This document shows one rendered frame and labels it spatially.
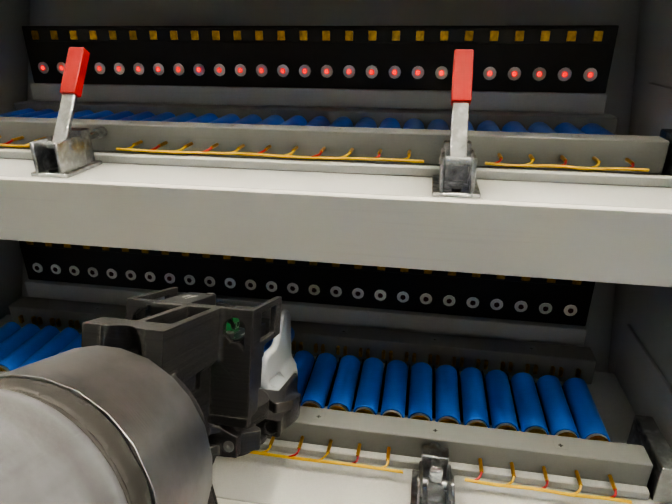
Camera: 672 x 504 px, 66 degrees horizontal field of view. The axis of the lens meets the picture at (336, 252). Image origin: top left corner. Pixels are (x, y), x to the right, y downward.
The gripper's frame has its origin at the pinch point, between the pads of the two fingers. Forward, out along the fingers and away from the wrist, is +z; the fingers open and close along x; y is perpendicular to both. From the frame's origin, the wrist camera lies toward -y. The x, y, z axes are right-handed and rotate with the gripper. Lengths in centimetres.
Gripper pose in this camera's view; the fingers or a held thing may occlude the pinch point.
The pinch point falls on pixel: (264, 367)
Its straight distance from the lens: 42.2
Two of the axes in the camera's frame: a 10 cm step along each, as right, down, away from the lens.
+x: -9.8, -0.7, 1.7
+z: 1.8, -0.5, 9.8
